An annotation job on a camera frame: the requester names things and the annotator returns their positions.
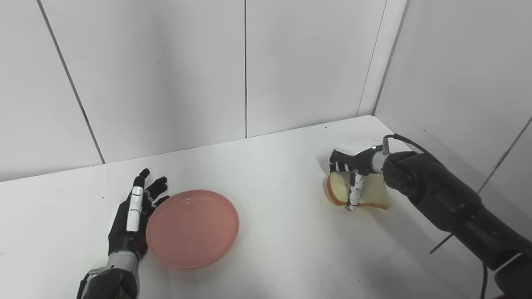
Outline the pink round plate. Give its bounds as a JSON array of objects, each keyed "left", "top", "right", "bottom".
[{"left": 145, "top": 190, "right": 240, "bottom": 270}]

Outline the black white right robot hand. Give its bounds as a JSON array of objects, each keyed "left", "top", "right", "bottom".
[{"left": 329, "top": 137, "right": 385, "bottom": 211}]

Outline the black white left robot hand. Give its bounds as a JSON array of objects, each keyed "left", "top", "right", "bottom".
[{"left": 108, "top": 168, "right": 170, "bottom": 260}]

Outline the slice of white bread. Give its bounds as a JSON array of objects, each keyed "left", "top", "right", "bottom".
[{"left": 327, "top": 171, "right": 390, "bottom": 210}]

